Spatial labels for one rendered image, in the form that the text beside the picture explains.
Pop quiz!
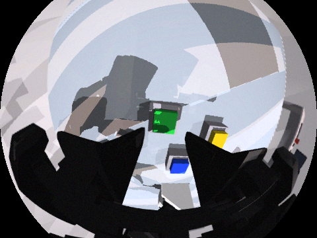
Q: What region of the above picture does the blue button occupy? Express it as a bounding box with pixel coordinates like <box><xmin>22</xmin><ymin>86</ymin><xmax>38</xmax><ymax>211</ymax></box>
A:
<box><xmin>164</xmin><ymin>148</ymin><xmax>190</xmax><ymax>174</ymax></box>

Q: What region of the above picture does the yellow button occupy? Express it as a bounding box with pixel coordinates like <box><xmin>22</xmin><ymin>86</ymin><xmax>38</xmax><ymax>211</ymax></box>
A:
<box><xmin>199</xmin><ymin>121</ymin><xmax>228</xmax><ymax>148</ymax></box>

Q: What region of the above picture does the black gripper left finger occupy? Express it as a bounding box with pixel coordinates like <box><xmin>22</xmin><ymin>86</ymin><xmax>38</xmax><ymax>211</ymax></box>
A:
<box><xmin>56</xmin><ymin>127</ymin><xmax>145</xmax><ymax>204</ymax></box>

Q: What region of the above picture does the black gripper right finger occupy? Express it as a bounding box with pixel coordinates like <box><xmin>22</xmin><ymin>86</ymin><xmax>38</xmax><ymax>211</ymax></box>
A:
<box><xmin>185</xmin><ymin>132</ymin><xmax>267</xmax><ymax>207</ymax></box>

